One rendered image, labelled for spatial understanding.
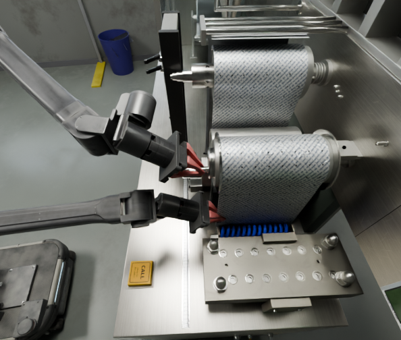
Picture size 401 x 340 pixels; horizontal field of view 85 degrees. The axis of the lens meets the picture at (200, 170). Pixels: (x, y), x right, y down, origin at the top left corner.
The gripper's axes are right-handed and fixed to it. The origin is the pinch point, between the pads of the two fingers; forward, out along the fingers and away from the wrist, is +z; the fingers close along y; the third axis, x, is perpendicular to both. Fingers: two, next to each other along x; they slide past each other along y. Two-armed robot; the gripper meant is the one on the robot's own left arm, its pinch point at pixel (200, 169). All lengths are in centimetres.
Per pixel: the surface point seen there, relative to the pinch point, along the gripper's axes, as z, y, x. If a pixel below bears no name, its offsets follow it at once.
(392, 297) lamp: 31.6, 27.7, 17.5
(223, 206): 10.7, 4.8, -4.0
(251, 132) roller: 13.1, -13.7, 8.2
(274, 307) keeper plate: 27.0, 27.0, -6.2
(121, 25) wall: -13, -322, -127
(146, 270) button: 7.0, 14.3, -36.1
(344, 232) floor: 169, -24, -23
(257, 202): 16.7, 4.9, 2.5
